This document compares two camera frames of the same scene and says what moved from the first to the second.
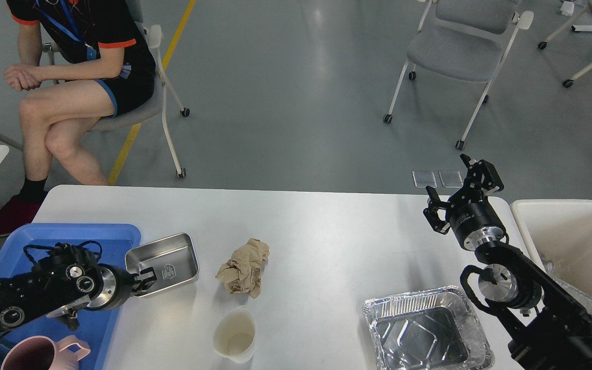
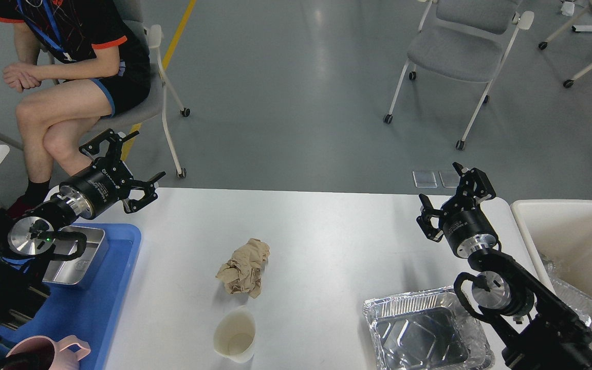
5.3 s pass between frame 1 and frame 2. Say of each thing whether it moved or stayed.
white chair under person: stayed
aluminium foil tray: stayed
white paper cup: stayed
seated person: stayed
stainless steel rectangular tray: moved
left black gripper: moved
